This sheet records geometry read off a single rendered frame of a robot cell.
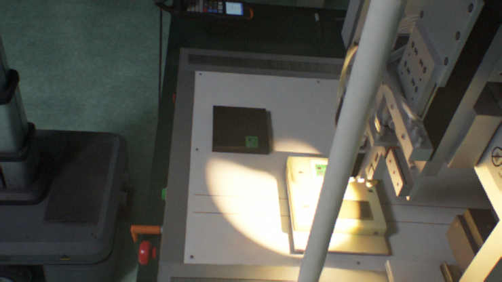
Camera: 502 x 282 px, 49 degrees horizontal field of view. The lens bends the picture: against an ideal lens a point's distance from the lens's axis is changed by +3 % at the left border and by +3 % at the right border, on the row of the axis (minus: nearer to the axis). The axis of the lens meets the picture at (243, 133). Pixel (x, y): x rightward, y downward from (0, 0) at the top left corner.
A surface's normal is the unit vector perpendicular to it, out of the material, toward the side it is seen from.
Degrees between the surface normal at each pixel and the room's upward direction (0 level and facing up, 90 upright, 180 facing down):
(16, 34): 0
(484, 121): 90
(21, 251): 45
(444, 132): 90
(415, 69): 90
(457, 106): 90
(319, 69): 0
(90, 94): 0
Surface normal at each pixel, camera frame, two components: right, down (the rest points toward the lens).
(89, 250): 0.24, -0.07
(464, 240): -0.99, -0.06
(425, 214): 0.11, -0.73
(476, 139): 0.03, 0.68
